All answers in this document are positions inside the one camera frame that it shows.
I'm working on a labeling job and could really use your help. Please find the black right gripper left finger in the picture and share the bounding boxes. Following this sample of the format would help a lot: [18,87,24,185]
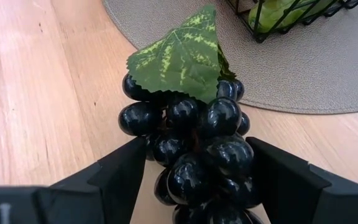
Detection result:
[35,136,147,224]

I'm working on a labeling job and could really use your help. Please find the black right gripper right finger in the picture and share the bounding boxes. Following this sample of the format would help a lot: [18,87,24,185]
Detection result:
[246,136,358,224]

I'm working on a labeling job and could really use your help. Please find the black grape bunch with leaf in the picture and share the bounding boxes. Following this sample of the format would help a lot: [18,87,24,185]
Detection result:
[117,3,264,224]

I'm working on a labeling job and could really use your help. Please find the green cucumber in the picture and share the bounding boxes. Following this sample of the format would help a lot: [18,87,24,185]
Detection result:
[247,0,335,34]

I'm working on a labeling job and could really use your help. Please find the grey round placemat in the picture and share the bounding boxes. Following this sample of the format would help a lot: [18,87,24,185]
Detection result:
[103,0,358,115]

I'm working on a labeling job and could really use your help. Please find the black wire basket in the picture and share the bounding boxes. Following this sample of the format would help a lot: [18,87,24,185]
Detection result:
[225,0,358,44]

